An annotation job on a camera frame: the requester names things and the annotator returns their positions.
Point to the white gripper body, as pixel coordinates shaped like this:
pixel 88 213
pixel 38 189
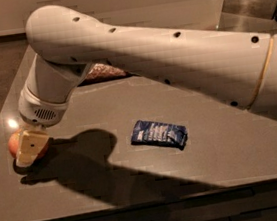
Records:
pixel 41 110

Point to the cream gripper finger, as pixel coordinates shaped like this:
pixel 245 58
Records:
pixel 31 146

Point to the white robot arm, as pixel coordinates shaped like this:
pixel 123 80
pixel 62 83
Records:
pixel 236 68

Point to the blue rxbar blueberry wrapper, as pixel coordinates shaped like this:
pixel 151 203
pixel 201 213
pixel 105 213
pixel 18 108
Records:
pixel 159 134

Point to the brown and cream chip bag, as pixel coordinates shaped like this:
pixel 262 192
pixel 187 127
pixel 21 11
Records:
pixel 100 73

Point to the metal box stand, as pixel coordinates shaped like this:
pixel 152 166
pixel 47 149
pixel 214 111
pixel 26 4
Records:
pixel 248 16

